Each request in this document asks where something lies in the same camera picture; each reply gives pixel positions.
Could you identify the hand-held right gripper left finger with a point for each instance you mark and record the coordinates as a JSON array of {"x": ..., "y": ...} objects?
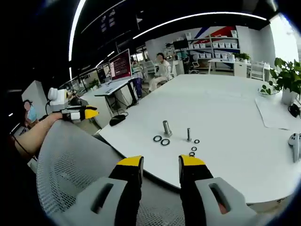
[{"x": 122, "y": 169}]

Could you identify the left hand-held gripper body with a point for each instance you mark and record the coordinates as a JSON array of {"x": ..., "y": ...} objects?
[{"x": 57, "y": 99}]

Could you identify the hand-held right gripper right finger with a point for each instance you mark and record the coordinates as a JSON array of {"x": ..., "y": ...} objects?
[{"x": 195, "y": 171}]

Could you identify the small threaded stud bolt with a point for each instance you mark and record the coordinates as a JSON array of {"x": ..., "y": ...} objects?
[{"x": 188, "y": 134}]

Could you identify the large steel washer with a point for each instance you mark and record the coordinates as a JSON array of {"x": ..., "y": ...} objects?
[
  {"x": 154, "y": 139},
  {"x": 161, "y": 142}
]

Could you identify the large threaded stud bolt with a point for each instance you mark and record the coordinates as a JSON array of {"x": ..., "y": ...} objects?
[{"x": 166, "y": 128}]

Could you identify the black computer mouse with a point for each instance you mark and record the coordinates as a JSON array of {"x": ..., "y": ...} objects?
[{"x": 116, "y": 120}]

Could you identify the white office desk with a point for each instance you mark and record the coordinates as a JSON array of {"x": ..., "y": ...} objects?
[{"x": 113, "y": 88}]

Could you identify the grey mesh office chair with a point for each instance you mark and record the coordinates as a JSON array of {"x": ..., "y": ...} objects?
[{"x": 70, "y": 153}]

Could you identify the computer monitor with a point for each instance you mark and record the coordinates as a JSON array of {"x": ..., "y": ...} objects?
[{"x": 121, "y": 64}]

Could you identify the ceiling light strip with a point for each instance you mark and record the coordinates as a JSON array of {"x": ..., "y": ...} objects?
[
  {"x": 188, "y": 17},
  {"x": 75, "y": 26}
]

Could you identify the white paper sheet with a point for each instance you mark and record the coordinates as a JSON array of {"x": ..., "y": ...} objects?
[{"x": 270, "y": 113}]

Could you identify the white game controller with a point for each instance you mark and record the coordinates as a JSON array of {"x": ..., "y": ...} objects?
[{"x": 295, "y": 143}]

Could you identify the small plant in glass bowl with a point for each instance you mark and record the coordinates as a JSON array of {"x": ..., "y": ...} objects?
[{"x": 266, "y": 89}]

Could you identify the small black device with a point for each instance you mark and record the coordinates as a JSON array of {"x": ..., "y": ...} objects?
[{"x": 294, "y": 110}]

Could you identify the shelf with white bins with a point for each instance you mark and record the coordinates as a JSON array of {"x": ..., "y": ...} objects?
[{"x": 218, "y": 44}]

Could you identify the potted green plant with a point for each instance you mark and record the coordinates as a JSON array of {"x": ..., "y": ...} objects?
[{"x": 288, "y": 77}]

